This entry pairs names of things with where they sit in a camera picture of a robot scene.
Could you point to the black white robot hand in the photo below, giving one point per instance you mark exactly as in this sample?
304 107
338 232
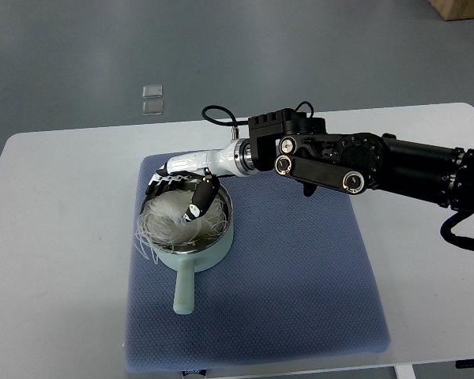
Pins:
206 166

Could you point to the white vermicelli bundle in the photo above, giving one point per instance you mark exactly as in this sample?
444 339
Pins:
160 224

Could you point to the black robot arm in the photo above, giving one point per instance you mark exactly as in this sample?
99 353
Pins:
296 145

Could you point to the mint green steel pot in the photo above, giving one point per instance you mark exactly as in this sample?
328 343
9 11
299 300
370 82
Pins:
187 264

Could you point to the blue textured mat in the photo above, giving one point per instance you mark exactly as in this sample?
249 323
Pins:
296 283

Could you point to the white table leg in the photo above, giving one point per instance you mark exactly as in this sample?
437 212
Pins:
404 371

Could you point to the wooden box corner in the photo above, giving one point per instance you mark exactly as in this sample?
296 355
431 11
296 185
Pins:
454 10

